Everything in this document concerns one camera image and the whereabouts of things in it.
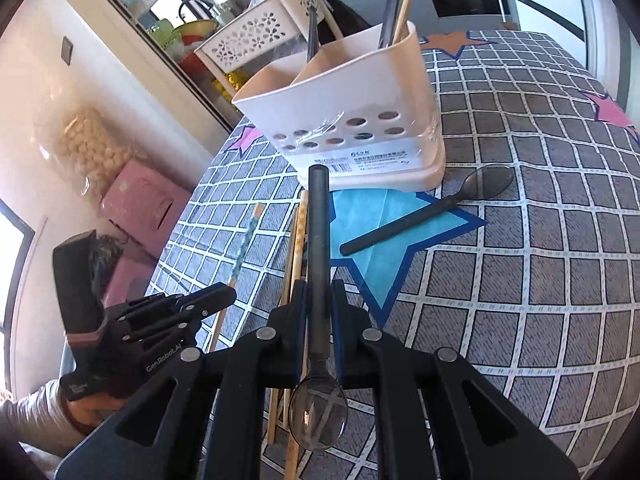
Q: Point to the blue patterned wooden chopstick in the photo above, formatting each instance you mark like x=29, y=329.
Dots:
x=240, y=257

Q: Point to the white plastic utensil holder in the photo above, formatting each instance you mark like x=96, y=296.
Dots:
x=367, y=113

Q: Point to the blue paper star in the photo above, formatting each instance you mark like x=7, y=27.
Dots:
x=379, y=271

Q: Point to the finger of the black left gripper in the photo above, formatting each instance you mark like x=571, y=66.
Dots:
x=211, y=300
x=200, y=317

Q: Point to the pink paper star right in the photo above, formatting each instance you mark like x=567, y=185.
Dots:
x=607, y=110

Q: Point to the pink paper star left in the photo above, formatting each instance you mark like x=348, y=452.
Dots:
x=248, y=136

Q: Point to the grey checked tablecloth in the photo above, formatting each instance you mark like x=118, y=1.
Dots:
x=543, y=299

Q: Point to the bag of white balls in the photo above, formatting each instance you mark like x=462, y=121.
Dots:
x=89, y=153

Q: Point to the pink cardboard box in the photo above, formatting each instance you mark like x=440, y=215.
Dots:
x=145, y=205

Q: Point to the wooden chopstick in holder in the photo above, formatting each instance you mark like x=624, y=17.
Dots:
x=401, y=21

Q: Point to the pink paper star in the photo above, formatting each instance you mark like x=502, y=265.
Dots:
x=248, y=136
x=607, y=110

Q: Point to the white perforated chair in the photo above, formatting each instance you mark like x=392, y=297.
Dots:
x=258, y=30

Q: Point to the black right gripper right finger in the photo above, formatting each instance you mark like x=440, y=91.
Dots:
x=436, y=416

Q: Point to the person's left hand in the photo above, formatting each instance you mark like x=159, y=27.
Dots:
x=89, y=412

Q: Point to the orange paper star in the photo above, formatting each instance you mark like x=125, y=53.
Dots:
x=451, y=44

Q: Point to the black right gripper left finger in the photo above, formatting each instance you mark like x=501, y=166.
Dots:
x=201, y=415

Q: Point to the black utensil handle in holder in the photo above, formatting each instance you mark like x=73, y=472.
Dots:
x=388, y=24

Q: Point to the dotted wooden chopstick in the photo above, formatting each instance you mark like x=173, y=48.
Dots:
x=296, y=275

